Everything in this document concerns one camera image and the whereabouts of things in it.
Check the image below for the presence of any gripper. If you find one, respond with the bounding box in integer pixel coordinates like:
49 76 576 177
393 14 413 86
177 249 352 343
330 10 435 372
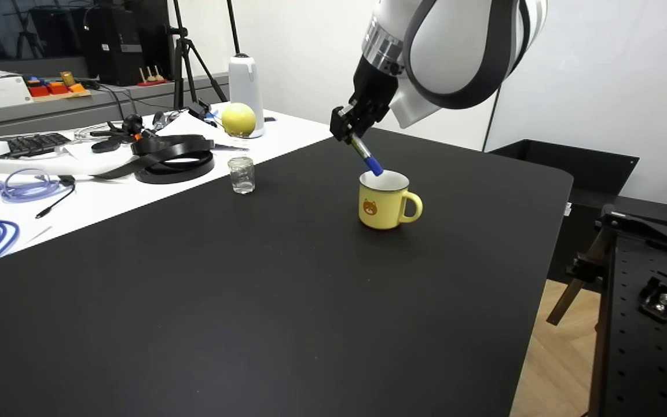
329 54 400 144

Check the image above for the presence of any blue capped marker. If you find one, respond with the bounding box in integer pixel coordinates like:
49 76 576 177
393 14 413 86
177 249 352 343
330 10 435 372
350 134 384 177

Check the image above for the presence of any yellow mug with bear print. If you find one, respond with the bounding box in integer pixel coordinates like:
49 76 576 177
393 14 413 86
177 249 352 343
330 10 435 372
358 170 424 231

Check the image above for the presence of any yellow ball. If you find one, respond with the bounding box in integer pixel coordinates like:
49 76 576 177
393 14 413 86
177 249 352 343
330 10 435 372
221 103 258 139

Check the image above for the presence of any white cylindrical device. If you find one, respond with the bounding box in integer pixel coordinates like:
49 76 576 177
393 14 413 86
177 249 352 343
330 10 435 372
228 53 266 139

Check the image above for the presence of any small clear glass jar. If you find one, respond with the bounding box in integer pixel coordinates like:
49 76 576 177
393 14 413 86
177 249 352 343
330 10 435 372
228 156 256 195

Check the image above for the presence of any wooden peg toy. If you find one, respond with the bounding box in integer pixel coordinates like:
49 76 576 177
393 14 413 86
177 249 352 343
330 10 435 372
137 65 167 87

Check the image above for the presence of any small black flexible tripod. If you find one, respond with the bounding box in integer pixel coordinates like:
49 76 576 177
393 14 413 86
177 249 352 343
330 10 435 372
89 114 162 155

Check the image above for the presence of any black open bin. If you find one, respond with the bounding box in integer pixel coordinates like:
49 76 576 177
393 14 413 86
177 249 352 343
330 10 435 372
487 138 640 286

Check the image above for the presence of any black computer tower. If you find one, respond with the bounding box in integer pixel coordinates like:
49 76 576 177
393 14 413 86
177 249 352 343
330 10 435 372
83 0 173 87

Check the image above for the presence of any colourful toy block set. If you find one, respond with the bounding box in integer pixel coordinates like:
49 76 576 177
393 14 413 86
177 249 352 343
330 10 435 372
25 71 93 103

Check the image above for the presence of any black keyboard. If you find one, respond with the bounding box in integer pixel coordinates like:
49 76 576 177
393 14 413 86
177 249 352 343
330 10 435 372
6 132 73 159

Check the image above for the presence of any coiled black strap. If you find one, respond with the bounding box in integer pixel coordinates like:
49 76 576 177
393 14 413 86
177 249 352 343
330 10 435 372
93 134 217 185

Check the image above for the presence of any camera on tripod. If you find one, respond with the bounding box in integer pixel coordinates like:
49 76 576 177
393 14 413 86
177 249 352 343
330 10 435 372
170 0 229 111

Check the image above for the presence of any black clamp with wooden handle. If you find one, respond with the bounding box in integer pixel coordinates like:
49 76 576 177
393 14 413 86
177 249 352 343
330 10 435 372
546 204 667 327

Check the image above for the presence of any black cable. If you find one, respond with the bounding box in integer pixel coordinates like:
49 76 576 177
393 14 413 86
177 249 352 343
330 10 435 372
35 175 77 220

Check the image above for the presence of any coil of lilac cable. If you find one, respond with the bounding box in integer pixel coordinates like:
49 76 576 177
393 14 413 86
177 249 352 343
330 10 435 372
0 168 63 204

